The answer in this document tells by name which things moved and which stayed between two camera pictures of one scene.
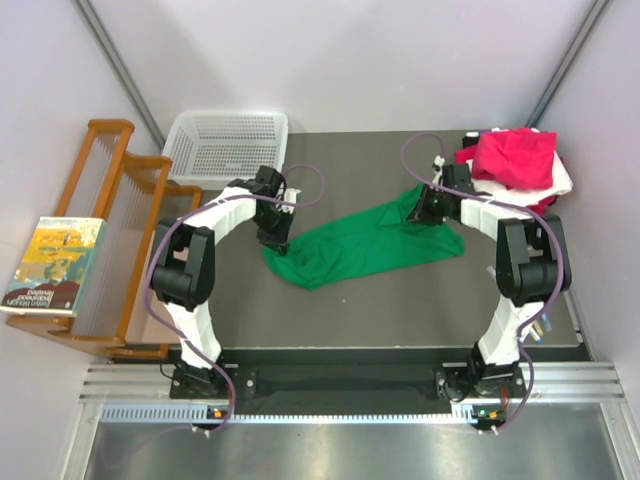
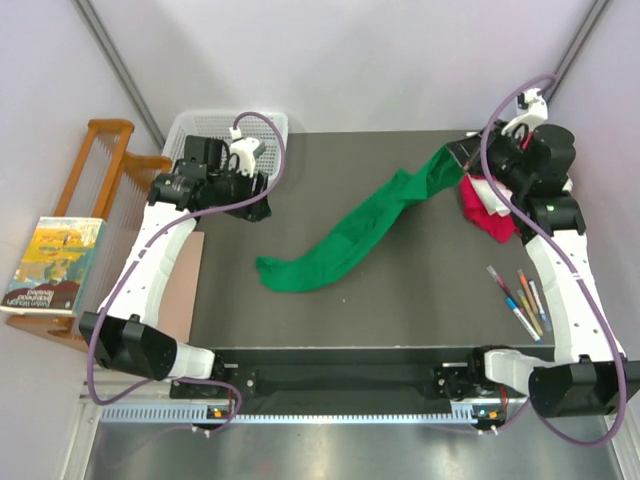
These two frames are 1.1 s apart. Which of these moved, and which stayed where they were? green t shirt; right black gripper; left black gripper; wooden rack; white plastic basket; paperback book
Moved: green t shirt; right black gripper; left black gripper
Stayed: wooden rack; white plastic basket; paperback book
